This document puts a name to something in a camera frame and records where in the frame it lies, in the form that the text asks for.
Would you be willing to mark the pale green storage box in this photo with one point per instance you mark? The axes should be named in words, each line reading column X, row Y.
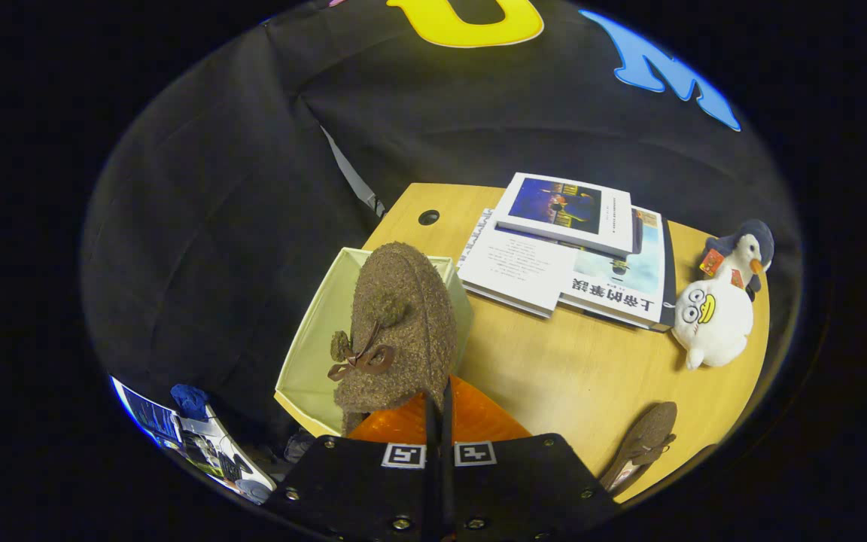
column 313, row 354

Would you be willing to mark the lit computer screen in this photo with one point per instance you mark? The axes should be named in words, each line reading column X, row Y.
column 147, row 418

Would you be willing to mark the white duck plush toy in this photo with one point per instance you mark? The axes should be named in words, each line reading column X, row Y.
column 712, row 324

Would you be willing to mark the book with blue photo cover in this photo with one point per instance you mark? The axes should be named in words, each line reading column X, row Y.
column 554, row 207

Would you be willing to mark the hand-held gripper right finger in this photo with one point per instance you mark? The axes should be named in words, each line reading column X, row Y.
column 524, row 482

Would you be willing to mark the penguin plush toy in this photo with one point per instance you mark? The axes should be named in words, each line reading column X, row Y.
column 749, row 248

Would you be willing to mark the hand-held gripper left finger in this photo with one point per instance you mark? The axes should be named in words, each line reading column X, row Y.
column 358, row 482

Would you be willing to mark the book with sky cover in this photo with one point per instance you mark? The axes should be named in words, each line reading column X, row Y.
column 622, row 286

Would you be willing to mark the brown fuzzy shoe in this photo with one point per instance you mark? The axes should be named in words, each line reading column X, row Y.
column 403, row 316
column 648, row 433

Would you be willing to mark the small blue object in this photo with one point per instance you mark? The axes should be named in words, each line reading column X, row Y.
column 189, row 400

